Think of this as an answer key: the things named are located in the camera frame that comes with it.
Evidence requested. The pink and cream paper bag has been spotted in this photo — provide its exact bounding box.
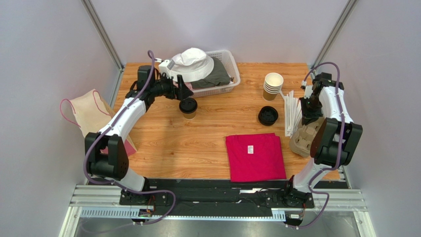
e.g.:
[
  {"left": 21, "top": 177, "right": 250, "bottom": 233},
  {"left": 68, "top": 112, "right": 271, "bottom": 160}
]
[{"left": 59, "top": 89, "right": 116, "bottom": 141}]

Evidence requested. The white bucket hat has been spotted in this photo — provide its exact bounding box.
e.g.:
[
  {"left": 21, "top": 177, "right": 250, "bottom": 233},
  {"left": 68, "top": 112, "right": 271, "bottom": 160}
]
[{"left": 172, "top": 47, "right": 214, "bottom": 82}]

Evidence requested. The bundle of white straws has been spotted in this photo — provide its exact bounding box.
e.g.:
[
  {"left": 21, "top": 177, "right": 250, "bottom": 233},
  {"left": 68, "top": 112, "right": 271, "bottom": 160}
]
[{"left": 279, "top": 90, "right": 302, "bottom": 138}]

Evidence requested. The stack of paper cups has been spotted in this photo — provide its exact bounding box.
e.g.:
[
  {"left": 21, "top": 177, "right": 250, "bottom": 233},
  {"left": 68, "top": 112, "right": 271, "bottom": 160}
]
[{"left": 263, "top": 73, "right": 284, "bottom": 101}]

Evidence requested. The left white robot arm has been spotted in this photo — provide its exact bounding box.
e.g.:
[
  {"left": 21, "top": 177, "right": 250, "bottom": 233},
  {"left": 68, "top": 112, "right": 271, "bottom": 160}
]
[{"left": 83, "top": 66, "right": 193, "bottom": 195}]

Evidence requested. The black coffee cup lid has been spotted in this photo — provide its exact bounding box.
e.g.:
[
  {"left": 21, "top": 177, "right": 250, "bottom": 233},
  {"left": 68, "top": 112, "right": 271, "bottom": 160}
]
[{"left": 179, "top": 98, "right": 198, "bottom": 114}]

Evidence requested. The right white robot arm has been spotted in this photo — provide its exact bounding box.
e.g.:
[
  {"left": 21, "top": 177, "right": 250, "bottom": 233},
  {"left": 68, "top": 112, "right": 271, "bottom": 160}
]
[{"left": 284, "top": 73, "right": 363, "bottom": 206}]

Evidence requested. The stack of black lids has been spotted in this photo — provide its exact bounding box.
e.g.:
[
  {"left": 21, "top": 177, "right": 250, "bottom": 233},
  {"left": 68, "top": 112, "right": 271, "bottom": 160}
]
[{"left": 257, "top": 106, "right": 279, "bottom": 126}]

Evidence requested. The white plastic basket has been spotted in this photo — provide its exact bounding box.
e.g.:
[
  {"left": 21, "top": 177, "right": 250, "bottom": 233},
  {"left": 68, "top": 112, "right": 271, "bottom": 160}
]
[{"left": 192, "top": 50, "right": 241, "bottom": 98}]

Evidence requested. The brown paper coffee cup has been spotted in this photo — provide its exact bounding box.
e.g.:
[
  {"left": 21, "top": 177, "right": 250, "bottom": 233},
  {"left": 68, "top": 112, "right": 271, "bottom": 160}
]
[{"left": 183, "top": 112, "right": 196, "bottom": 119}]

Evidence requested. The olive green folded garment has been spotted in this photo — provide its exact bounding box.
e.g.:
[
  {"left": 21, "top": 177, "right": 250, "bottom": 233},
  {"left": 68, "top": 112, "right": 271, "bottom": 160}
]
[{"left": 191, "top": 57, "right": 231, "bottom": 89}]

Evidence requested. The cardboard cup carrier tray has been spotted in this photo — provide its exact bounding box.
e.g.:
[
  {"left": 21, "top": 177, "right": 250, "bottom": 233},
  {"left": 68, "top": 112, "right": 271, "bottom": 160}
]
[{"left": 289, "top": 118, "right": 324, "bottom": 158}]

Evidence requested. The folded red t-shirt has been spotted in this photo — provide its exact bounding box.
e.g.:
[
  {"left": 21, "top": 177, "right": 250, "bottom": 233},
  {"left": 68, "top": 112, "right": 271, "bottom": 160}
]
[{"left": 225, "top": 133, "right": 287, "bottom": 183}]

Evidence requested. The pink cloth in basket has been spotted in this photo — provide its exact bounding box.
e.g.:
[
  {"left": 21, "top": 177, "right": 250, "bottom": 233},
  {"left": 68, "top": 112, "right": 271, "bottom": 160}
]
[{"left": 185, "top": 82, "right": 193, "bottom": 91}]

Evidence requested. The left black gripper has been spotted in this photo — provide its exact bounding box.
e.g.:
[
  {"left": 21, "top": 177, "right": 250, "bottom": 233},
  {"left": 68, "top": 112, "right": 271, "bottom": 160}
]
[{"left": 150, "top": 73, "right": 193, "bottom": 101}]

